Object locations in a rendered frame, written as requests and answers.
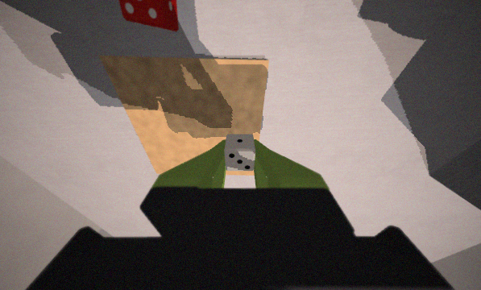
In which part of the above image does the tan mat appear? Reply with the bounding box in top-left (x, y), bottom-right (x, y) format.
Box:
top-left (99, 56), bottom-right (269, 174)

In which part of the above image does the red die with white pips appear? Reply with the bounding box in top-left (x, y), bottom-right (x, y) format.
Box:
top-left (119, 0), bottom-right (179, 31)

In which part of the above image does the white die with black pips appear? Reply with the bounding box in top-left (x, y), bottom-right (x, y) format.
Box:
top-left (224, 135), bottom-right (255, 171)

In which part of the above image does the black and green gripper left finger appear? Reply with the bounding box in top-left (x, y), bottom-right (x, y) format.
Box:
top-left (151, 139), bottom-right (226, 189)

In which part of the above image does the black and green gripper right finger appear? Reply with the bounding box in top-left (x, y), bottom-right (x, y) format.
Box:
top-left (254, 139), bottom-right (330, 190)

